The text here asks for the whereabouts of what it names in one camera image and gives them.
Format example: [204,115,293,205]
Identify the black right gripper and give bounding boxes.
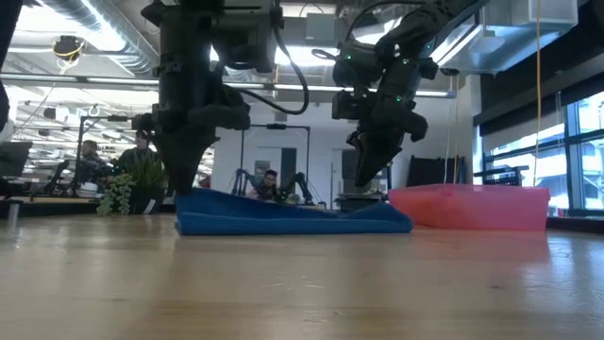
[347,60,428,187]

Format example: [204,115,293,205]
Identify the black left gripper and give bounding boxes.
[132,60,251,196]

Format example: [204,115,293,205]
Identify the blue microfiber towel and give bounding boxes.
[174,187,414,237]

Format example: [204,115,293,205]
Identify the pink plastic basket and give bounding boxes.
[388,183,552,233]

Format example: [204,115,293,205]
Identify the person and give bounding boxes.
[77,140,112,189]
[248,169,280,202]
[111,129,159,179]

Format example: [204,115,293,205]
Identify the black upright panel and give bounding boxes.
[406,154,467,188]

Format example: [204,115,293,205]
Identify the small green potted plant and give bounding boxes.
[96,154,167,217]

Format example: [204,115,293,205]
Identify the long ceiling light bar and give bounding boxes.
[0,73,458,99]

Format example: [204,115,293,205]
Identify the black office chair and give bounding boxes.
[44,159,72,196]

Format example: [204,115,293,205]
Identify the grey ceiling junction box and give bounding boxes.
[305,12,338,46]

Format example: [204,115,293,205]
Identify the light wooden table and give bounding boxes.
[0,195,103,205]

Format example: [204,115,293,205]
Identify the dark computer monitor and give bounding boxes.
[0,140,34,179]

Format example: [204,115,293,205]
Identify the large black-framed window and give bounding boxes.
[480,89,604,213]

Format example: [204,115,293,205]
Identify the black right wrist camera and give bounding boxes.
[331,89,364,120]

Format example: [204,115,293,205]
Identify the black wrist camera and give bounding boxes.
[211,0,279,72]
[331,89,364,120]

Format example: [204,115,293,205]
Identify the black tubular stand frame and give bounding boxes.
[74,114,153,195]
[240,123,312,199]

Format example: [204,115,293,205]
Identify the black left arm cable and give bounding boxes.
[235,18,311,117]

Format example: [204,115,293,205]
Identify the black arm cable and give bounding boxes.
[310,0,426,62]
[235,18,311,117]

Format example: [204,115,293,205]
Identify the ribbed silver ventilation duct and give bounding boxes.
[40,0,161,77]

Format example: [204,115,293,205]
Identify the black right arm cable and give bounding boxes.
[310,0,426,62]

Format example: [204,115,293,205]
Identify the black aluminium rig frame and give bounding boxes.
[0,201,604,233]

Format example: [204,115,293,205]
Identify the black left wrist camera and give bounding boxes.
[211,0,279,72]

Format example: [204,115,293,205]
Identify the black wire cart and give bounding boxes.
[473,164,530,188]

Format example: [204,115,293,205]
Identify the ceiling cable reel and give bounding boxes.
[51,34,87,62]

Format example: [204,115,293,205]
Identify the rectangular metal ventilation duct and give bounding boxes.
[431,0,579,76]

